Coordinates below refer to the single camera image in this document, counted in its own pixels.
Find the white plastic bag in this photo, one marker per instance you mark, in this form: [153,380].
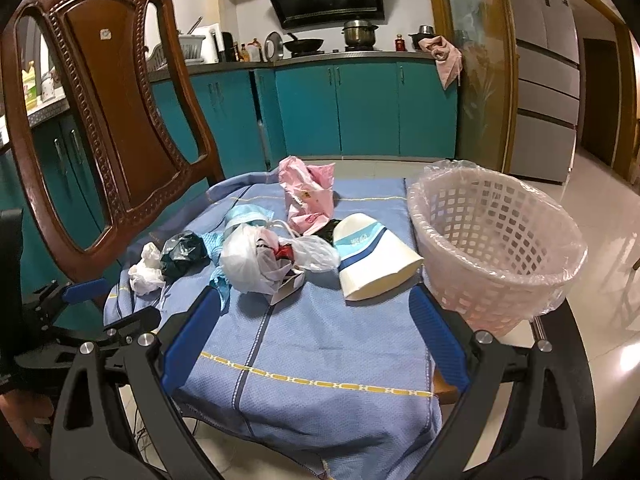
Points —
[240,260]

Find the yellow green carton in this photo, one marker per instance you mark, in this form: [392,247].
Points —
[30,87]

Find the blue woven cloth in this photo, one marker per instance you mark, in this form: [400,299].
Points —
[325,335]

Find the white blue paper cup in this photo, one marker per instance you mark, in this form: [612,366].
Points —
[370,275]

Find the black wrapper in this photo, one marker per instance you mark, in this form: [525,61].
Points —
[327,230]

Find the black pot with steel bowl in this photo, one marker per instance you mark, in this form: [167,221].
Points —
[422,39]

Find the small cardboard box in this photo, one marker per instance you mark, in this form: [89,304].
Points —
[287,287]

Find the white dish rack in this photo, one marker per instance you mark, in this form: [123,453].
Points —
[192,50]

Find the pink plastic bag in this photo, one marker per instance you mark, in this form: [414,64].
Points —
[300,180]

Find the steel cooking pot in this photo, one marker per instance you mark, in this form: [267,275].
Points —
[360,35]

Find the blue face mask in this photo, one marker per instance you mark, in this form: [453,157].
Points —
[245,215]

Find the white crumpled tissue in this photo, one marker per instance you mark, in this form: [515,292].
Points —
[145,275]

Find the black countertop appliance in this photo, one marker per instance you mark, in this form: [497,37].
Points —
[227,47]

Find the white plastic lattice basket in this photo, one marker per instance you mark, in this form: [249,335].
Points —
[500,240]

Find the pink hanging cloth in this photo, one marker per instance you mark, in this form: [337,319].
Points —
[445,57]

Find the pink printed packet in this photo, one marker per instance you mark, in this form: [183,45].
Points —
[310,221]

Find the small red bottle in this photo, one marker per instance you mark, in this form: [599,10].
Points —
[399,42]

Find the teal base cabinets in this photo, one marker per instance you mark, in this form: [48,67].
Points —
[370,105]

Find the clear plastic bin liner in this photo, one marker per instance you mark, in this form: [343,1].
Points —
[567,280]

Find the person's left forearm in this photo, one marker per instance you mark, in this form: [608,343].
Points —
[22,425]

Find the cooking oil bottle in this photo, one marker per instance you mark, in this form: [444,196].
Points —
[255,52]

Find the silver refrigerator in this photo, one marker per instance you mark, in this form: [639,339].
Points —
[545,85]

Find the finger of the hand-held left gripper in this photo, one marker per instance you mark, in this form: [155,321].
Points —
[85,290]
[135,325]

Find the white countertop appliance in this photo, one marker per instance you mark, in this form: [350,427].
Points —
[214,42]

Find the black plastic bag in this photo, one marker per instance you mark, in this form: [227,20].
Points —
[182,255]

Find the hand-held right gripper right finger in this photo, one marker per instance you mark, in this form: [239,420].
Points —
[435,330]

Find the black wok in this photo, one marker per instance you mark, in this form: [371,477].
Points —
[305,45]

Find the glass sliding door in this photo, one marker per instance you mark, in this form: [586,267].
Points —
[480,60]

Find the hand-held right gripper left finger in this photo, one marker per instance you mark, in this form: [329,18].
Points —
[195,330]

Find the steel pot lid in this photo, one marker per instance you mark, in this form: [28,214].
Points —
[273,46]

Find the carved wooden chair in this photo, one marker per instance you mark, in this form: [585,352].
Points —
[100,85]

